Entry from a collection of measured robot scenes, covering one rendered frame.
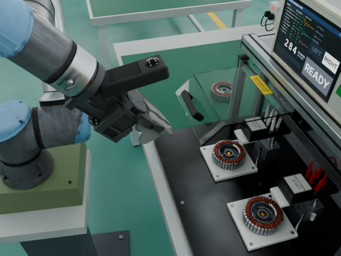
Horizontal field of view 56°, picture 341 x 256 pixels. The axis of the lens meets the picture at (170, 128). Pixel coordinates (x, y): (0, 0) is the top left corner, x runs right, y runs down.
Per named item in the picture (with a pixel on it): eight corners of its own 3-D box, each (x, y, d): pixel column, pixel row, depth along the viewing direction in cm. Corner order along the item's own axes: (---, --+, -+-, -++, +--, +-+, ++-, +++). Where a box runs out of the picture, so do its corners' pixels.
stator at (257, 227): (252, 241, 87) (254, 233, 85) (235, 206, 95) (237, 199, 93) (288, 230, 89) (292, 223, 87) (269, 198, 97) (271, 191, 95)
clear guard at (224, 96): (201, 146, 82) (202, 129, 78) (175, 93, 99) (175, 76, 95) (312, 123, 89) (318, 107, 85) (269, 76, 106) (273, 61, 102)
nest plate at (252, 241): (248, 251, 86) (248, 249, 86) (226, 205, 97) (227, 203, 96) (297, 237, 89) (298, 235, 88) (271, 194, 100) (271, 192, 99)
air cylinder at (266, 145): (264, 161, 110) (267, 150, 106) (253, 146, 115) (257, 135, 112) (277, 158, 111) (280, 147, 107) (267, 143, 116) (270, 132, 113)
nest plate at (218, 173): (215, 182, 103) (215, 179, 103) (199, 149, 114) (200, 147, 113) (257, 172, 106) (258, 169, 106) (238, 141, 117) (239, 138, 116)
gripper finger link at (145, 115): (154, 123, 61) (121, 99, 56) (160, 117, 61) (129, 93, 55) (160, 139, 58) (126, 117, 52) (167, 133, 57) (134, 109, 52)
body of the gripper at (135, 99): (113, 119, 63) (62, 86, 55) (144, 91, 60) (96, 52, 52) (119, 146, 57) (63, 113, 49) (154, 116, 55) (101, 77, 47)
